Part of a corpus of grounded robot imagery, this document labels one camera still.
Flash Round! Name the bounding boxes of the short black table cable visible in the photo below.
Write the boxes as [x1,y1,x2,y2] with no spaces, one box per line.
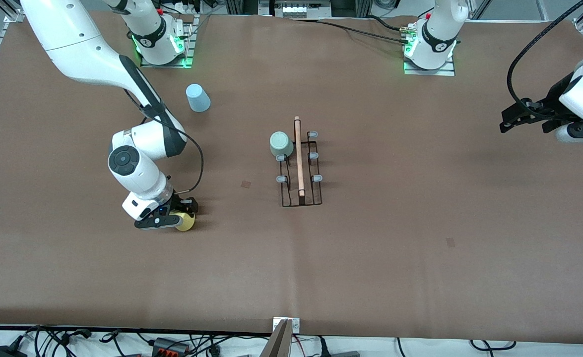
[368,14,409,32]

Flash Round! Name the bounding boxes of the mint green plastic cup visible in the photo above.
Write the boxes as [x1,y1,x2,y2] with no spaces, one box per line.
[269,131,295,158]

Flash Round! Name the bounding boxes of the black box orange terminals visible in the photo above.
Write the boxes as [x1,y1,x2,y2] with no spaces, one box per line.
[151,337,191,357]

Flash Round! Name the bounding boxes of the grey connector device box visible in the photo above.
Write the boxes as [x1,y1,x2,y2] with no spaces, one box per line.
[274,0,332,19]

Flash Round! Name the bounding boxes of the long black table cable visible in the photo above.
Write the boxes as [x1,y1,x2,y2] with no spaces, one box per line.
[316,18,411,44]

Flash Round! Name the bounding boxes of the black wire cup holder rack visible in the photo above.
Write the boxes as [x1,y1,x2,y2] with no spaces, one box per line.
[275,116,324,208]

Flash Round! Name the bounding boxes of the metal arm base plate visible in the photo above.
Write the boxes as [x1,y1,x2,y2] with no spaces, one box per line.
[140,14,196,68]
[403,59,456,76]

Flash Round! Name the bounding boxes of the white power strip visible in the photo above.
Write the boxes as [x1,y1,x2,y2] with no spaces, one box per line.
[160,0,205,15]

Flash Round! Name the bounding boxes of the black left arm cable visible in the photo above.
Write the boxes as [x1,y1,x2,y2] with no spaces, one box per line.
[507,0,583,108]

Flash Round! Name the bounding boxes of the black looped floor cable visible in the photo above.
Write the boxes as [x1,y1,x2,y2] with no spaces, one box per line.
[26,325,93,348]

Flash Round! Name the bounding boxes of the aluminium profile corner post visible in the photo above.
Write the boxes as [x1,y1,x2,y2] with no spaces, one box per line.
[0,0,26,23]

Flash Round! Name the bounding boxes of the light blue plastic cup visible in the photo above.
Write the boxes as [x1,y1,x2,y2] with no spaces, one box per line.
[186,83,211,113]

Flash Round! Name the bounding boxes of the brown table cover mat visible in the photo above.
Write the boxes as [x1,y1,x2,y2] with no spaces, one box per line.
[0,10,583,345]

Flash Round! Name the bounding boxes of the yellow plastic cup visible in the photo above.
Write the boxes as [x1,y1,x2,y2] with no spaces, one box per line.
[174,211,196,232]

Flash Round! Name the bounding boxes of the aluminium camera mount post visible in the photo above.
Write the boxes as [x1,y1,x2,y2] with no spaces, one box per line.
[259,316,302,357]

